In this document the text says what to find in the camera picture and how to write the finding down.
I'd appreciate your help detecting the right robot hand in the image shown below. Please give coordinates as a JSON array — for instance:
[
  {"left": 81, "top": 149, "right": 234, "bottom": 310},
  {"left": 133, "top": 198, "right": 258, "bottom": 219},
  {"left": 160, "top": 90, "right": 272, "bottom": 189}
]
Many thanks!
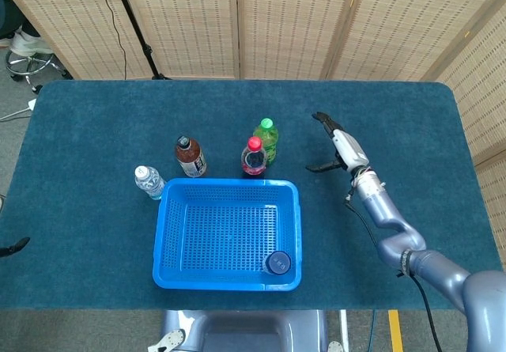
[{"left": 305, "top": 111, "right": 371, "bottom": 175}]

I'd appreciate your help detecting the blue floor cable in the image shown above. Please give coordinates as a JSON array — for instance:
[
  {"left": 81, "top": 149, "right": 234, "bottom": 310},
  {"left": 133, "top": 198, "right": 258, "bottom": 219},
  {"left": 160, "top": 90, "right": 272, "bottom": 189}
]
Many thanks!
[{"left": 367, "top": 310, "right": 377, "bottom": 352}]

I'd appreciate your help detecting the thin black hanging cable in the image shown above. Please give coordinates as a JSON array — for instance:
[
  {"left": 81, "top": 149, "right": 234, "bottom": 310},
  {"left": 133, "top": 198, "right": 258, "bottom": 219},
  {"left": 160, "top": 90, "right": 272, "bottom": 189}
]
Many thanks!
[{"left": 96, "top": 0, "right": 128, "bottom": 80}]

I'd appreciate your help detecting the white floor cable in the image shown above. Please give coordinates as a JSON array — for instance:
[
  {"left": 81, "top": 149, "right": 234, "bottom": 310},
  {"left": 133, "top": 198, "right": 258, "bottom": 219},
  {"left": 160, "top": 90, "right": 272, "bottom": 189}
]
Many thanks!
[{"left": 0, "top": 108, "right": 31, "bottom": 123}]

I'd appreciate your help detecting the white shoe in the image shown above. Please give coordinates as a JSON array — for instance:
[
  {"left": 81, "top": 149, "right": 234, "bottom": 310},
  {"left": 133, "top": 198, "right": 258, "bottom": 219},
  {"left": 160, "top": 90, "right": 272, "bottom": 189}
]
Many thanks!
[{"left": 9, "top": 27, "right": 55, "bottom": 55}]

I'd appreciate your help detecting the white floor pole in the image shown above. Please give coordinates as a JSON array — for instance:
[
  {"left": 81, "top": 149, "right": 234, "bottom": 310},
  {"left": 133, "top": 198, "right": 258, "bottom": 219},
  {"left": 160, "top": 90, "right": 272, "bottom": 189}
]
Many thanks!
[{"left": 338, "top": 309, "right": 351, "bottom": 352}]

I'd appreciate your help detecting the yellow floor tape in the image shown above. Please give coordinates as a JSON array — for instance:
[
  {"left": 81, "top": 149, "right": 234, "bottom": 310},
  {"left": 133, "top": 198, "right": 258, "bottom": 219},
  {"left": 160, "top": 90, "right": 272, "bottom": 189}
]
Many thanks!
[{"left": 387, "top": 309, "right": 405, "bottom": 352}]

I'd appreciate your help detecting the black tripod stand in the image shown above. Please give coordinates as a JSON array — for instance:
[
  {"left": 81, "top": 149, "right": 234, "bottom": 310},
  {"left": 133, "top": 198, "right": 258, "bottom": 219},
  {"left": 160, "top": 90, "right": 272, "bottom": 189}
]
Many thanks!
[{"left": 108, "top": 0, "right": 172, "bottom": 81}]

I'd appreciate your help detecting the chrome stool base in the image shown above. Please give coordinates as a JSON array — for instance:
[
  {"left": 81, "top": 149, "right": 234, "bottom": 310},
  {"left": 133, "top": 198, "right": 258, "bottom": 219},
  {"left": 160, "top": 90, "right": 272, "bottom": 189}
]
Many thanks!
[{"left": 5, "top": 49, "right": 74, "bottom": 94}]

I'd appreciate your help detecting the blue-grey robot torso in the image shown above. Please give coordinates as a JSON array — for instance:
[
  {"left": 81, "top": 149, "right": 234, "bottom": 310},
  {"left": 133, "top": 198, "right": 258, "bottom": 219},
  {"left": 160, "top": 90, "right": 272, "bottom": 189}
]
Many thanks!
[{"left": 148, "top": 308, "right": 347, "bottom": 352}]

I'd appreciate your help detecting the red-capped cola bottle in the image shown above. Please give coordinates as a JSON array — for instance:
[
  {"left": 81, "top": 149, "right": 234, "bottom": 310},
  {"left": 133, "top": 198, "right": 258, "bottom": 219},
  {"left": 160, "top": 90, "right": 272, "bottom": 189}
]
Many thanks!
[{"left": 240, "top": 136, "right": 268, "bottom": 179}]

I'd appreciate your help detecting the blue plastic perforated basket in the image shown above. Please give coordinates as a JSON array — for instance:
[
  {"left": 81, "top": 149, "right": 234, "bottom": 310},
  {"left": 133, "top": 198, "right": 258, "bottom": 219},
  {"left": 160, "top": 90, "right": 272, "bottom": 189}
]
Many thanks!
[{"left": 152, "top": 176, "right": 303, "bottom": 291}]

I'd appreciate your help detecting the clear water bottle white cap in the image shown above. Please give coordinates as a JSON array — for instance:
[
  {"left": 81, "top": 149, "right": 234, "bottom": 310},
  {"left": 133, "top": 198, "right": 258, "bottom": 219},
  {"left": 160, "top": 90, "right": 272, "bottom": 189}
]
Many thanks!
[{"left": 134, "top": 165, "right": 166, "bottom": 201}]

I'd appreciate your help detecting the blue-capped white bottle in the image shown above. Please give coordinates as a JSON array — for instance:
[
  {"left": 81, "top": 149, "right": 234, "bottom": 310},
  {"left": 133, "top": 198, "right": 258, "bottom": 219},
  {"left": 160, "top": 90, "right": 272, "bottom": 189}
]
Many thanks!
[{"left": 262, "top": 250, "right": 293, "bottom": 276}]

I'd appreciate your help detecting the brown tea bottle black cap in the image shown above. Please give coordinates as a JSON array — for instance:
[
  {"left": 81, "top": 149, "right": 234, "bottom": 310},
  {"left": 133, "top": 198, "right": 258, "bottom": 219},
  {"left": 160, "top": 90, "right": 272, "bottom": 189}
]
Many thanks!
[{"left": 175, "top": 134, "right": 208, "bottom": 178}]

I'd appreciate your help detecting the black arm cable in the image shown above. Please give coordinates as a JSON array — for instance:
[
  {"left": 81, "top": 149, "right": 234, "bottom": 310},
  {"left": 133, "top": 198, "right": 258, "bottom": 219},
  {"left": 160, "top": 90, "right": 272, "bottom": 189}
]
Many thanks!
[{"left": 342, "top": 185, "right": 443, "bottom": 352}]

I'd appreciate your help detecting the green tea bottle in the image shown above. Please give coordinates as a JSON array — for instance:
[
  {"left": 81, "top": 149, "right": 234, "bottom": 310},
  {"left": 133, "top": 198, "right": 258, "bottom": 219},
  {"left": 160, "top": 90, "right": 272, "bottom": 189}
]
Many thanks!
[{"left": 252, "top": 117, "right": 279, "bottom": 167}]

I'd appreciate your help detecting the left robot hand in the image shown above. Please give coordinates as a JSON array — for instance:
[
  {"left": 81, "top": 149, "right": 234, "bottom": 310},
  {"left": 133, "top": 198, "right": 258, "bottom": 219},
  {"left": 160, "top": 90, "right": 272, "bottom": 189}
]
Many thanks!
[{"left": 0, "top": 237, "right": 32, "bottom": 258}]

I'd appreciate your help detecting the teal table mat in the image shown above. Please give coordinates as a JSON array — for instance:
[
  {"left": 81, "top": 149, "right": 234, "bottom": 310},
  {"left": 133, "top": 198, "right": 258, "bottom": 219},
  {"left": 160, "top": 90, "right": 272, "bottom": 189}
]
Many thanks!
[{"left": 0, "top": 79, "right": 505, "bottom": 312}]

